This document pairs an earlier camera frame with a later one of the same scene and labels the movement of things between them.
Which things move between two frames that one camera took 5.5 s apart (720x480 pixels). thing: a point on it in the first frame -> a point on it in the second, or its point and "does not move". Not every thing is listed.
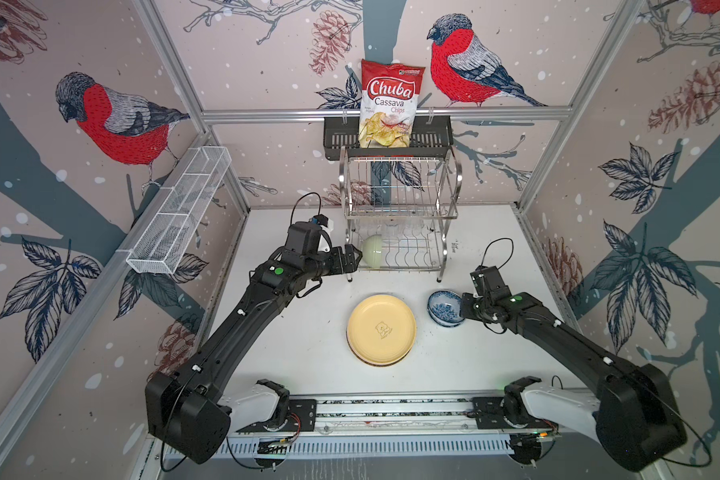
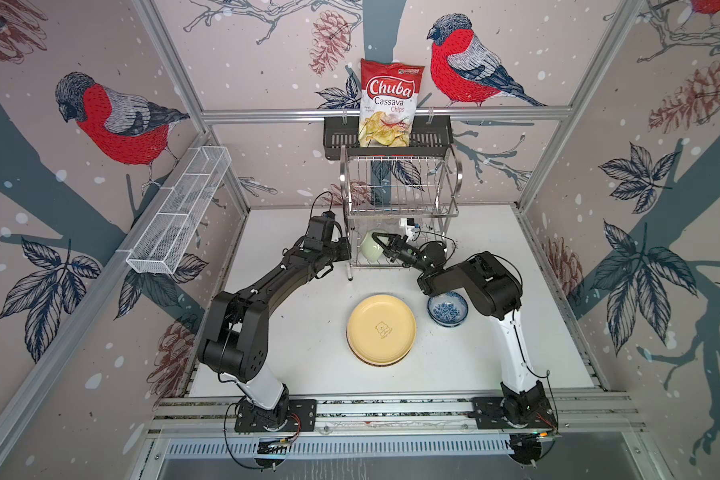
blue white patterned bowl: [445, 308] does not move
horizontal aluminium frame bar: [405, 115] does not move
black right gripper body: [473, 308] -> [409, 256]
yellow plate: [381, 330] does not move
